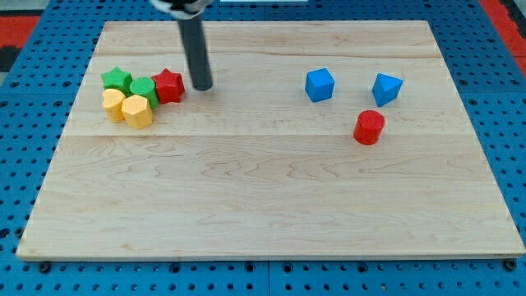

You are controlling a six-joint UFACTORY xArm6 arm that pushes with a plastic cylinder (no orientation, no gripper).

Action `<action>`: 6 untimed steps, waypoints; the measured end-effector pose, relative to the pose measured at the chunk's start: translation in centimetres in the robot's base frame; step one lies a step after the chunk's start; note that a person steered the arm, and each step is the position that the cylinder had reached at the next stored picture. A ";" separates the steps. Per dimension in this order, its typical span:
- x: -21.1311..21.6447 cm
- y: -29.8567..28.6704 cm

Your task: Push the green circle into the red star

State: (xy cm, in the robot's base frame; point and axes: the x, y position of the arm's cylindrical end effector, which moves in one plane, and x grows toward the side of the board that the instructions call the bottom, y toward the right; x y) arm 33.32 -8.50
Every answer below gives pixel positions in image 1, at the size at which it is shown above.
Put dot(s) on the red star block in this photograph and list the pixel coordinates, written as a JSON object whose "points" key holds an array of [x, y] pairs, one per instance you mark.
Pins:
{"points": [[169, 86]]}

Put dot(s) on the green star block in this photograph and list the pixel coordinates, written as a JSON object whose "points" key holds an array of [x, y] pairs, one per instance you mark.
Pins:
{"points": [[117, 79]]}

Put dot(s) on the wooden board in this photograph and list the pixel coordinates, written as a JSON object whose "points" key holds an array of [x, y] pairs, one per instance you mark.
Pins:
{"points": [[253, 170]]}

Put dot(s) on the blue cube block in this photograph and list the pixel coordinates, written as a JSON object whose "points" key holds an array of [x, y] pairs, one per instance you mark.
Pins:
{"points": [[319, 85]]}

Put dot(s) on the red cylinder block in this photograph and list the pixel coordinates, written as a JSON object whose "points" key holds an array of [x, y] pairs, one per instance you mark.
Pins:
{"points": [[369, 126]]}

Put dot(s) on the yellow pentagon block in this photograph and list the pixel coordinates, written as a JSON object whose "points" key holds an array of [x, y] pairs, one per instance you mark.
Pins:
{"points": [[137, 112]]}

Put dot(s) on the green cylinder block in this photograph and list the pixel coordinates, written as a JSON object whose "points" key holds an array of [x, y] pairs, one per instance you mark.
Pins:
{"points": [[146, 87]]}

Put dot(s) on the blue triangular block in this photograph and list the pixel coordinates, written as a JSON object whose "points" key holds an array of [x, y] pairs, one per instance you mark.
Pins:
{"points": [[385, 89]]}

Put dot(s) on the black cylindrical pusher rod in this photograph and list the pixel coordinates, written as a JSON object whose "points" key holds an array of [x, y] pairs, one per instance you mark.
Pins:
{"points": [[194, 43]]}

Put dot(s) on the yellow heart block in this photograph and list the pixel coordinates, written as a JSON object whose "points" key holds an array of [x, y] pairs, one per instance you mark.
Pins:
{"points": [[112, 104]]}

